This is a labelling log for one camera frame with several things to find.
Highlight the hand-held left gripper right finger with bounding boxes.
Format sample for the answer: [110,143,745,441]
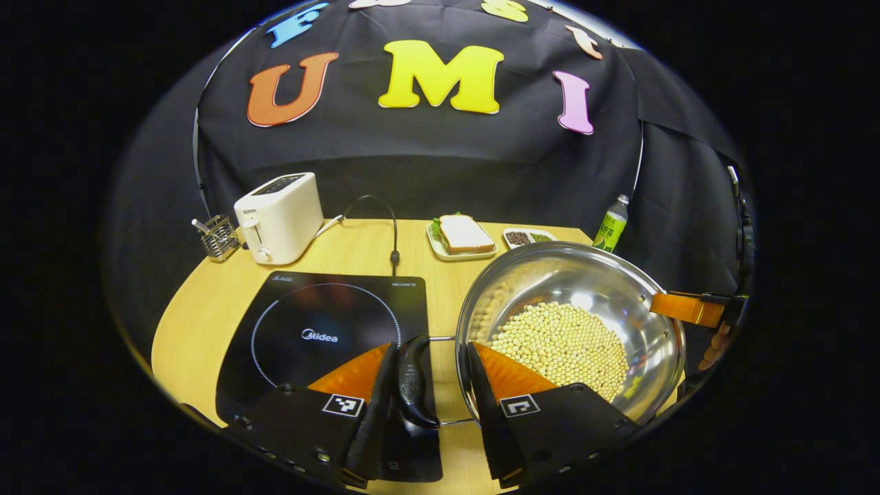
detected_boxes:
[466,341,641,490]

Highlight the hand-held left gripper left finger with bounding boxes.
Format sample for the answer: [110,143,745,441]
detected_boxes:
[223,342,401,490]

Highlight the stainless steel pot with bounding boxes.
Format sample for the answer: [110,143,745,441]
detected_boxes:
[395,241,688,431]

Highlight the black induction cooktop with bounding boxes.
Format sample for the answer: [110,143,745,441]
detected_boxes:
[215,270,443,483]

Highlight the green drink bottle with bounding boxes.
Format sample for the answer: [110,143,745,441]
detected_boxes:
[593,195,630,254]

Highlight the pile of soybeans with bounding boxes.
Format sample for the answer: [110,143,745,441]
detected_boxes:
[474,301,630,404]

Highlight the white divided dish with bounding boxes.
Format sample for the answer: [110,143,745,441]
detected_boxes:
[503,228,558,250]

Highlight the white sandwich plate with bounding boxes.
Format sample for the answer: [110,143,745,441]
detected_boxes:
[426,219,499,263]

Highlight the sandwich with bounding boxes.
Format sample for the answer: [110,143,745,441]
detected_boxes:
[438,214,496,255]

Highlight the white toaster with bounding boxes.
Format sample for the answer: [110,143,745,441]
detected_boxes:
[234,172,325,266]

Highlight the black cable bundle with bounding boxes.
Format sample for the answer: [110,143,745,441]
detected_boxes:
[727,165,758,277]

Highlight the black cooktop power cable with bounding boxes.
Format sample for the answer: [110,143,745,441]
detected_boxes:
[342,195,402,278]

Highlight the metal wire utensil holder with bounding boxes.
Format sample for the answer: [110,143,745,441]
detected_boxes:
[191,214,241,263]

